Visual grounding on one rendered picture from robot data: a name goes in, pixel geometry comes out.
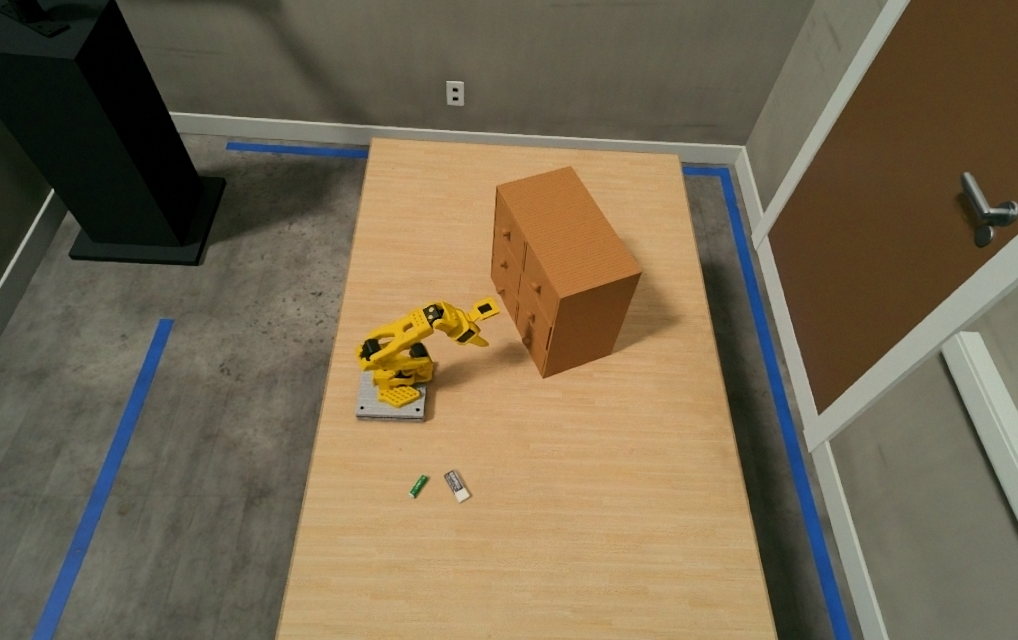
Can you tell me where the brown wooden chest of drawers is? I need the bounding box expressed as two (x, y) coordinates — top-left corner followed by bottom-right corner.
(490, 166), (642, 379)

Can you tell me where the green aa battery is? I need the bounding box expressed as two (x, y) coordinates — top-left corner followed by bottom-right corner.
(409, 475), (428, 499)

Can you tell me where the wooden drawer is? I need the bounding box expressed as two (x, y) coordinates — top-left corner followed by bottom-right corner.
(519, 275), (552, 351)
(495, 194), (525, 269)
(516, 304), (546, 375)
(524, 245), (558, 325)
(492, 255), (518, 322)
(493, 226), (521, 297)

